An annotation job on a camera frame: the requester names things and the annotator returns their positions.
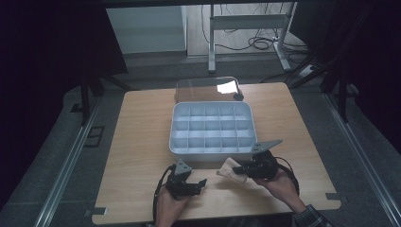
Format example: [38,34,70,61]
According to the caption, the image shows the clear plastic box lid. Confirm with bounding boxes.
[174,76,245,104]

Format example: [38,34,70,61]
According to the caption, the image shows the white metal desk frame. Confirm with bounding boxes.
[207,2,298,75]

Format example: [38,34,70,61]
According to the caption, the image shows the beige sock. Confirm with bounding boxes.
[216,157,250,184]

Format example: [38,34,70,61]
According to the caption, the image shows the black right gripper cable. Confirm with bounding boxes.
[272,156,301,197]

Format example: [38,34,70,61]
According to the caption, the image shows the black floor cables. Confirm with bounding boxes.
[200,3,311,64]

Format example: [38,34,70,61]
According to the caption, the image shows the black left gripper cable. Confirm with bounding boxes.
[152,164,177,223]

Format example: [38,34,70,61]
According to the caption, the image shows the white panel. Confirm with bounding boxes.
[104,5,187,55]

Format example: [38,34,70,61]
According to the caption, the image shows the plaid shirt sleeve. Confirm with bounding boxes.
[292,203,336,227]

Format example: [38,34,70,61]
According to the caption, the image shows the person's right hand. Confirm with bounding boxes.
[253,169,307,215]

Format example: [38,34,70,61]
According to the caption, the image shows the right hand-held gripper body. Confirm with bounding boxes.
[248,139,284,182]

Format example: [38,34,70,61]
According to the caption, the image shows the white compartment storage box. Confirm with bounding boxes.
[168,100,259,164]

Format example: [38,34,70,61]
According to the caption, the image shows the aluminium rail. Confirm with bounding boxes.
[323,93,401,221]
[32,96,103,227]

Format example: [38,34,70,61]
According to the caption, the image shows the person's left hand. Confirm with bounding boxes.
[154,184,191,227]

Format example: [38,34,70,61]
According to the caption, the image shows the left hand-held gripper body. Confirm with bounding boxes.
[165,158,194,201]

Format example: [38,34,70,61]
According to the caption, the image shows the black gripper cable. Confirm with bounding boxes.
[272,156,301,197]
[152,164,177,223]

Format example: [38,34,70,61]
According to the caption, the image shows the white power strip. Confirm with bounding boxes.
[298,63,317,79]

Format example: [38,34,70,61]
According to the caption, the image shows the black metal stand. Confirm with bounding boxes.
[78,70,131,127]
[285,53,360,124]

